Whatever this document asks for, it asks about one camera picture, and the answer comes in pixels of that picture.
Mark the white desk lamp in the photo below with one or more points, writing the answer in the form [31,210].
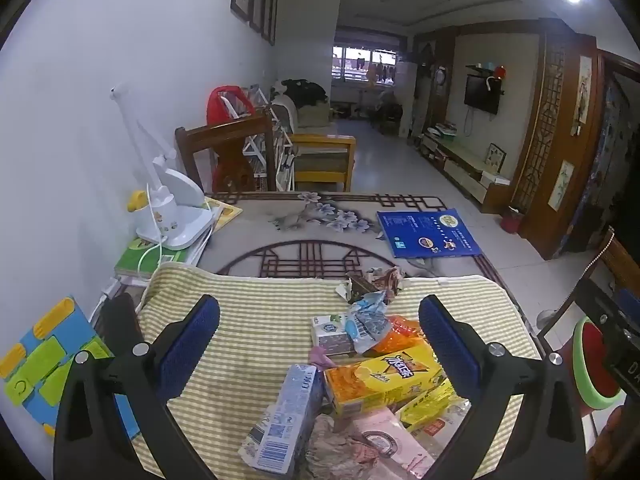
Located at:
[175,210]

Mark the paper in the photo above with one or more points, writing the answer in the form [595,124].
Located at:
[330,450]

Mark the yellow book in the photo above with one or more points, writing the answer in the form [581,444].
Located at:
[227,212]

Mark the beige sofa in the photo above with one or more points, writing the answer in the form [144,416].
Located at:
[310,115]

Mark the orange wrapper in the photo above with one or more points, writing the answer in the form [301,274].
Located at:
[402,332]

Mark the diamond pattern picture frame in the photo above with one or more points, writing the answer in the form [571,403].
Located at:
[496,156]

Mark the television cabinet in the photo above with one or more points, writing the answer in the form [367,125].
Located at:
[465,167]

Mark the yellow snack box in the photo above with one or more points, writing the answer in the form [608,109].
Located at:
[380,380]

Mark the carved wooden chair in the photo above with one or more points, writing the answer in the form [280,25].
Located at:
[610,252]

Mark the blue white wrapper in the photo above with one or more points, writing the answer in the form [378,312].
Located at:
[367,322]

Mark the wooden lattice partition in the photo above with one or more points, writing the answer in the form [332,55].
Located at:
[542,110]

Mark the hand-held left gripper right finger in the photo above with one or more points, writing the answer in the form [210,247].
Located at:
[450,350]

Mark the colourful foam board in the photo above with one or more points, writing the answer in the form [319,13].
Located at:
[40,365]

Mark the pink packet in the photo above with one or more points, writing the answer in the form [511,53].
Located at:
[390,440]

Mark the flat blue box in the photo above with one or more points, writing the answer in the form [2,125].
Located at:
[425,232]

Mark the hanging scroll picture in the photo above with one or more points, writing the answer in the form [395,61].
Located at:
[561,185]
[584,90]

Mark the floral printed table cover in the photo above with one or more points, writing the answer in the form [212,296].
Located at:
[280,232]

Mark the small white milk carton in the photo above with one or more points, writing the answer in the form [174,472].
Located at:
[327,335]

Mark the wall television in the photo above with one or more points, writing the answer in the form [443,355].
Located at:
[482,94]

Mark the brown carton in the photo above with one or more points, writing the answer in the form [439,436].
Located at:
[362,287]

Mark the dark clothes pile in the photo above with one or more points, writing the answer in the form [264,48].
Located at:
[302,91]

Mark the green book stack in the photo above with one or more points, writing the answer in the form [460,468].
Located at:
[132,257]

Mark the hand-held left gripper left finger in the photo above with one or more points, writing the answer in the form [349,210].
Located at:
[190,345]

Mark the yellow striped cloth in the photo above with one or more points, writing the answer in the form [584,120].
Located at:
[250,300]

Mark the tall blue white carton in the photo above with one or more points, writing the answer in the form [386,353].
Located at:
[285,410]

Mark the small red trash can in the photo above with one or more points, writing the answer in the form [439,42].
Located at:
[512,221]

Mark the red bin green rim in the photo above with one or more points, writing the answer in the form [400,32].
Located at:
[590,360]

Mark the dark wooden chair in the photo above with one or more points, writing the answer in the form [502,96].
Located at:
[225,132]

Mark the white magazine rack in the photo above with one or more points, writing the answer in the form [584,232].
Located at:
[257,150]

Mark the window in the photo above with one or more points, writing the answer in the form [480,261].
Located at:
[350,60]

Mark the wall clock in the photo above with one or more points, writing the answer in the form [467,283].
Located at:
[440,77]

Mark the light wooden armchair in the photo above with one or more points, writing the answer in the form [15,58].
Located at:
[320,140]

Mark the red bag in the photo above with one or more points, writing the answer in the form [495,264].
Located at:
[220,100]

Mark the pink wrapper scrap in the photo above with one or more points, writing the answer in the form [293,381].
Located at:
[320,357]

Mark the yellow packet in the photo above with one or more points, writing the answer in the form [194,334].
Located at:
[430,402]

